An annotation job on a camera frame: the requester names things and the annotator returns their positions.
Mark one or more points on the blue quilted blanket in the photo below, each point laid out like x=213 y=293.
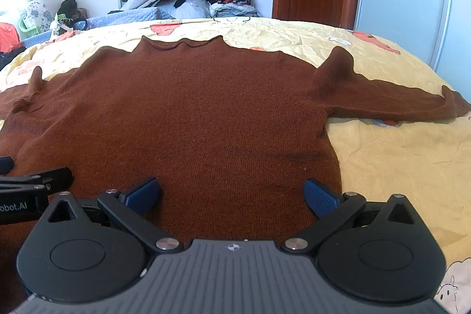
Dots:
x=125 y=18

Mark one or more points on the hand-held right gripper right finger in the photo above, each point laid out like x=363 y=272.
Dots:
x=321 y=200

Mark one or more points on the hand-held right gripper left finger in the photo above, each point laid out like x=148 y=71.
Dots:
x=144 y=195

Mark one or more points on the brown cloth towel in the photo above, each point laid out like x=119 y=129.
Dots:
x=220 y=115

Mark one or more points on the green plastic chair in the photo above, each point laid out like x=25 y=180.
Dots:
x=28 y=27

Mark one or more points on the black bag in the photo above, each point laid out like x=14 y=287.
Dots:
x=70 y=10

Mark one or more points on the yellow printed blanket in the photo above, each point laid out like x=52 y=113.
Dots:
x=386 y=159

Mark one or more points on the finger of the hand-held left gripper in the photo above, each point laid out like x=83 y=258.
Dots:
x=48 y=178
x=5 y=165

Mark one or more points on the white floral cloth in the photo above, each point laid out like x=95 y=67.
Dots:
x=36 y=10

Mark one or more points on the orange cloth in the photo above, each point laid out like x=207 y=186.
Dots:
x=8 y=38

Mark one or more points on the dark cloth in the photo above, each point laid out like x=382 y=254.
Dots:
x=9 y=58

